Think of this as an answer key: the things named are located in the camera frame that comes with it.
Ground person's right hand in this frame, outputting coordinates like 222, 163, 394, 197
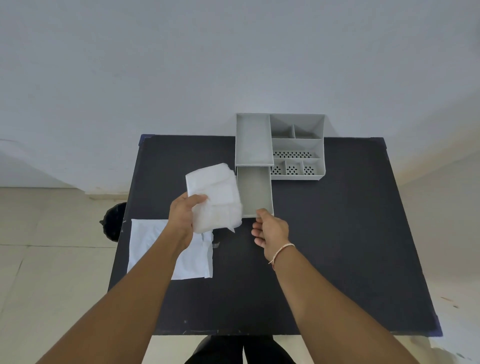
251, 208, 295, 263

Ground white plastic packet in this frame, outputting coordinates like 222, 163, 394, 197
127, 219, 214, 281

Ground thread wrist bracelet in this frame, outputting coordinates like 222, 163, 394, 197
268, 243, 296, 270

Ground person's left forearm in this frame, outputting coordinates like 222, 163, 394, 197
37, 225, 194, 364

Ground person's black trousers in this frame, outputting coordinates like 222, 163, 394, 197
184, 335, 297, 364

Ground person's left hand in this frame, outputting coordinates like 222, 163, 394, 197
164, 192, 209, 251

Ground grey desk organizer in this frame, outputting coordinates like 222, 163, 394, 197
235, 113, 326, 181

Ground person's right forearm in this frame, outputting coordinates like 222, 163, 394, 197
269, 244, 420, 364

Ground white cloth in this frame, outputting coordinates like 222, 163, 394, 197
185, 163, 244, 234

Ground grey organizer drawer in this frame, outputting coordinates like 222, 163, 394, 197
236, 166, 275, 219

